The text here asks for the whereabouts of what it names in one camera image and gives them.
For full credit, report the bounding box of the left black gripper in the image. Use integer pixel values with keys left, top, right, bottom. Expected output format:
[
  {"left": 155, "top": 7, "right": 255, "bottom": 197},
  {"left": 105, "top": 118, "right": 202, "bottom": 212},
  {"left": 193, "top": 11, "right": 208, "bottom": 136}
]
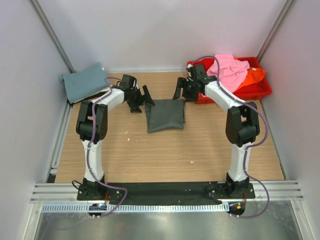
[{"left": 127, "top": 85, "right": 155, "bottom": 113}]

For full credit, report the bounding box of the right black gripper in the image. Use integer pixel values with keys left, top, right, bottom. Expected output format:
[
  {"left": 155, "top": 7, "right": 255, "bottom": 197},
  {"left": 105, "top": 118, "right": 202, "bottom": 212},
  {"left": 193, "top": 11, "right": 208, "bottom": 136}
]
[{"left": 173, "top": 77, "right": 199, "bottom": 103}]

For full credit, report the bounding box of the grey t shirt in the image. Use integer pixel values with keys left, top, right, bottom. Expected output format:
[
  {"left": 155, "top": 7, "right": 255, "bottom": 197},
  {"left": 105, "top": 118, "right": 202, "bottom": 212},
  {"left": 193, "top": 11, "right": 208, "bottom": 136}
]
[{"left": 145, "top": 99, "right": 185, "bottom": 133}]

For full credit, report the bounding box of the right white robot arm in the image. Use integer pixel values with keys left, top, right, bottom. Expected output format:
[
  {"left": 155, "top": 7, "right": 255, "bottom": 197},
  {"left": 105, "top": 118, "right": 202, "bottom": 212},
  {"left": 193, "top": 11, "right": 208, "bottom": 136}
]
[{"left": 173, "top": 64, "right": 260, "bottom": 198}]

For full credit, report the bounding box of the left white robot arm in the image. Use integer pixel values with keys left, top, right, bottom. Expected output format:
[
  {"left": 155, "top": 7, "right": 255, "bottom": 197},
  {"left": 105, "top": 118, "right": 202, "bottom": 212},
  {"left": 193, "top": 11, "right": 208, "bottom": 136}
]
[{"left": 76, "top": 74, "right": 155, "bottom": 200}]

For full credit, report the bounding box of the pink t shirt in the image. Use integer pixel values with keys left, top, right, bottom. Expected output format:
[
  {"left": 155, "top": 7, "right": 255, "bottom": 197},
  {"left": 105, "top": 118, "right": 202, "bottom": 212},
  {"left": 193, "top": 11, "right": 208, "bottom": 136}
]
[{"left": 206, "top": 54, "right": 250, "bottom": 93}]

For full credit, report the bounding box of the folded blue t shirt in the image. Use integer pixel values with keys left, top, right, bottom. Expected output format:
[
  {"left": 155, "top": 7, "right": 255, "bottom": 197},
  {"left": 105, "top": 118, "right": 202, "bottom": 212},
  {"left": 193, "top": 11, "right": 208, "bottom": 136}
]
[{"left": 59, "top": 63, "right": 110, "bottom": 104}]

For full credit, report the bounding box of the orange t shirt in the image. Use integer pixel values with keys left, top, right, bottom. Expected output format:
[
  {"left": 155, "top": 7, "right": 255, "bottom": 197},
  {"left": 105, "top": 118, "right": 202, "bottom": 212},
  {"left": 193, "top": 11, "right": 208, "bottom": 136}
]
[{"left": 202, "top": 56, "right": 267, "bottom": 91}]

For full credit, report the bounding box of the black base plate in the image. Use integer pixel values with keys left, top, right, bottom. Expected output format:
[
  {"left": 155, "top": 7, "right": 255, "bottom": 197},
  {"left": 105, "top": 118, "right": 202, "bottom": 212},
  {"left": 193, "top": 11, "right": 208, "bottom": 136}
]
[{"left": 72, "top": 180, "right": 256, "bottom": 214}]

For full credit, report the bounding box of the slotted cable duct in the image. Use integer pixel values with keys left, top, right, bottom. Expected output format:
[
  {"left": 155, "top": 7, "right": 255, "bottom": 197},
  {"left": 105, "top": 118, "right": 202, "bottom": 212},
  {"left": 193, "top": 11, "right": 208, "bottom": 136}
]
[{"left": 42, "top": 202, "right": 229, "bottom": 213}]

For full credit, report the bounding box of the aluminium front rail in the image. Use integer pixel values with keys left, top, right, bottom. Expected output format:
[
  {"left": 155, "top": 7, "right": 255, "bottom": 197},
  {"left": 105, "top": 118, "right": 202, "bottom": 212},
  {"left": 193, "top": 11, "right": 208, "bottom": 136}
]
[{"left": 30, "top": 180, "right": 304, "bottom": 203}]

